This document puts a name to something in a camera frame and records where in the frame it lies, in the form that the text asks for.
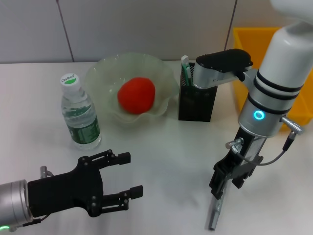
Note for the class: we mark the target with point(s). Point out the pale green glass fruit plate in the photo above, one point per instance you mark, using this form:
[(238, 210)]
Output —
[(102, 80)]

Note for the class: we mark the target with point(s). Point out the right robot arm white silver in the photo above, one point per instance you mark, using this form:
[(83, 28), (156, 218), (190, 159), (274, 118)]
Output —
[(278, 80)]

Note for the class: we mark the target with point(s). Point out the grey marker pen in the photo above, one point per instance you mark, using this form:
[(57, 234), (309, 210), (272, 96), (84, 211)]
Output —
[(216, 213)]

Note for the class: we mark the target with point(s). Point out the red-orange orange fruit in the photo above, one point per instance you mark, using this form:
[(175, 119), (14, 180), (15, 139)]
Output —
[(137, 95)]

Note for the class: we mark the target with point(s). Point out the black mesh pen holder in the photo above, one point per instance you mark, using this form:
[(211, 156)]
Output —
[(195, 105)]

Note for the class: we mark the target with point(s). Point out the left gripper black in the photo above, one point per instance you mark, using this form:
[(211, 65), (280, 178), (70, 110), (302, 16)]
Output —
[(63, 191)]

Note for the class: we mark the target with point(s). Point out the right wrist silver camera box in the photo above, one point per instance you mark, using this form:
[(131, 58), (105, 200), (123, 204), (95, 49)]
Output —
[(220, 66)]

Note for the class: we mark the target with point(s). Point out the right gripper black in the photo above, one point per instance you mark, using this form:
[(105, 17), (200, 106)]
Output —
[(247, 144)]

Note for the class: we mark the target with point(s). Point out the yellow plastic bin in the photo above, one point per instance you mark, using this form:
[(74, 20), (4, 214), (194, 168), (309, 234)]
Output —
[(247, 39)]

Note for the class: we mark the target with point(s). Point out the green toothbrush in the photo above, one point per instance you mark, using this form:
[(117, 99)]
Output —
[(187, 73)]

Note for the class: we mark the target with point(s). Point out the clear water bottle green label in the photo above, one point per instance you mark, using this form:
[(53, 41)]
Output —
[(80, 117)]

